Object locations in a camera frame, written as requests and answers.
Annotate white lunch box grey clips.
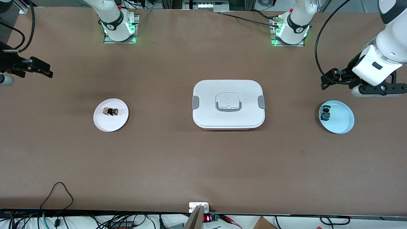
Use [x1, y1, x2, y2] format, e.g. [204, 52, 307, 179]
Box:
[192, 80, 266, 131]

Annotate light blue round plate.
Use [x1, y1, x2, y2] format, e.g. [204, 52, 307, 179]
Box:
[319, 100, 355, 134]

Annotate pink round plate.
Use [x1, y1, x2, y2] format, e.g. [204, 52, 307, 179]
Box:
[93, 99, 129, 132]

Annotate brown cardboard piece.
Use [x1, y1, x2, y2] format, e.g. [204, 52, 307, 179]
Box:
[253, 216, 278, 229]

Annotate wooden slat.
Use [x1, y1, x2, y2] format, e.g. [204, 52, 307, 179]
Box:
[184, 205, 204, 229]

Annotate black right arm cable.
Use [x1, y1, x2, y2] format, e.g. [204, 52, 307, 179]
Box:
[0, 0, 36, 53]

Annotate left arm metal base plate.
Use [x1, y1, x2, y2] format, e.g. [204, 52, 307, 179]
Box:
[270, 17, 305, 47]

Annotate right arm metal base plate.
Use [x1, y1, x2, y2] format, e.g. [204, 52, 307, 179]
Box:
[103, 14, 140, 44]

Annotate black cable to arm base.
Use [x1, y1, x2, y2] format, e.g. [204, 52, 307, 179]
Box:
[219, 11, 281, 27]

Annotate black looped thin cable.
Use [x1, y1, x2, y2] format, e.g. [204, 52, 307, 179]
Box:
[40, 182, 74, 212]

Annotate black flat looped cable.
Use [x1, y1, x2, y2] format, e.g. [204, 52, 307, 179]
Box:
[319, 215, 351, 226]

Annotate aluminium frame white label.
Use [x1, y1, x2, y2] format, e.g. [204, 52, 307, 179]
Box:
[182, 0, 230, 13]

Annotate small white metal bracket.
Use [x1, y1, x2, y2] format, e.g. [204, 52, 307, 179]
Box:
[189, 202, 210, 213]

